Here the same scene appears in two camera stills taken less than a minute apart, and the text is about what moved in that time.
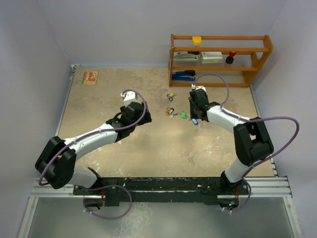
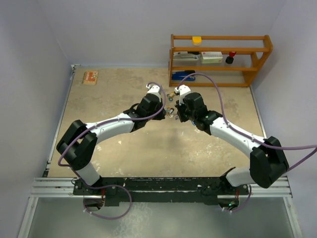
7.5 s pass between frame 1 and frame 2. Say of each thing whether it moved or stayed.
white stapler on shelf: stayed
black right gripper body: moved
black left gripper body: moved
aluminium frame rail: stayed
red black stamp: stayed
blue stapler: stayed
